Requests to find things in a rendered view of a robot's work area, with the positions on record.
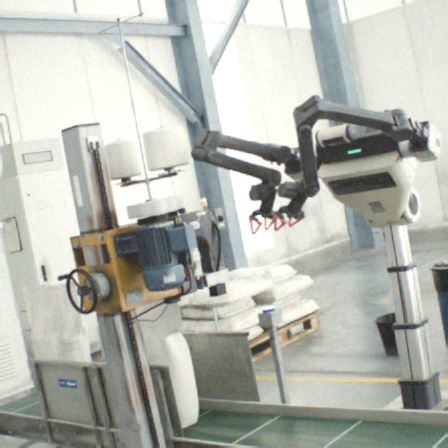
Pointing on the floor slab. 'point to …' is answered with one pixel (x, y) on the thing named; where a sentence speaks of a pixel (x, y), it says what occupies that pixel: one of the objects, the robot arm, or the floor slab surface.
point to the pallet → (286, 333)
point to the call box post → (279, 365)
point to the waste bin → (441, 291)
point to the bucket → (387, 332)
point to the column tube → (139, 425)
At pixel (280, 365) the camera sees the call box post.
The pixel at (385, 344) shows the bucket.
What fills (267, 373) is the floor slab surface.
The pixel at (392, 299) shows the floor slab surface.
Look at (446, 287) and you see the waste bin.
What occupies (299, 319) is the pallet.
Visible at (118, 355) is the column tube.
